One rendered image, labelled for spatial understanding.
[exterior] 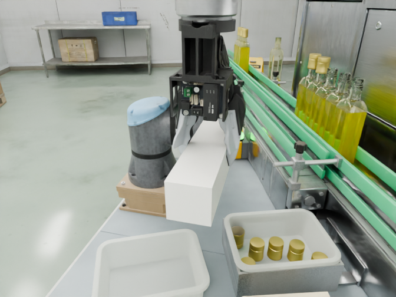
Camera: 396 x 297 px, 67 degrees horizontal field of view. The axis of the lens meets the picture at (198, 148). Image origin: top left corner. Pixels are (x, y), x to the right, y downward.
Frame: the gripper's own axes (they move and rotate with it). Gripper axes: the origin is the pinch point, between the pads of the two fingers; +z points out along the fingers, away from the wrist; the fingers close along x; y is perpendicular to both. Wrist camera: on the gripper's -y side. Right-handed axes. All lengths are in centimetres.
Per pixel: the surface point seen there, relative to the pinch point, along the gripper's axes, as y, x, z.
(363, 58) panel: -59, 34, -6
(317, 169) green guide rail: -33.7, 23.1, 19.0
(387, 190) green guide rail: -24.5, 37.0, 17.1
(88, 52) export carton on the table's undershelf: -466, -329, 69
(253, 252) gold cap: -10.3, 8.6, 29.6
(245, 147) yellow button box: -62, 1, 29
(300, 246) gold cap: -13.0, 18.9, 27.7
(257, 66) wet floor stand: -374, -13, 61
